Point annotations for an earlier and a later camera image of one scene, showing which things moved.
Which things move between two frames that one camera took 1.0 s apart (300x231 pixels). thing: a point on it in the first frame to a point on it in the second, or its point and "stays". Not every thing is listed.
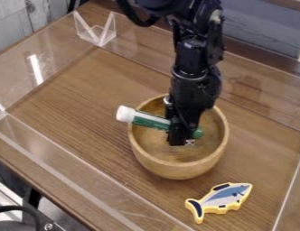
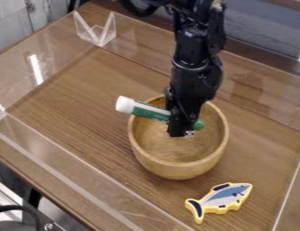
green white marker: [134, 116] to [128, 106]
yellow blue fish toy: [223, 198] stays
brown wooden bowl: [178, 161] stays
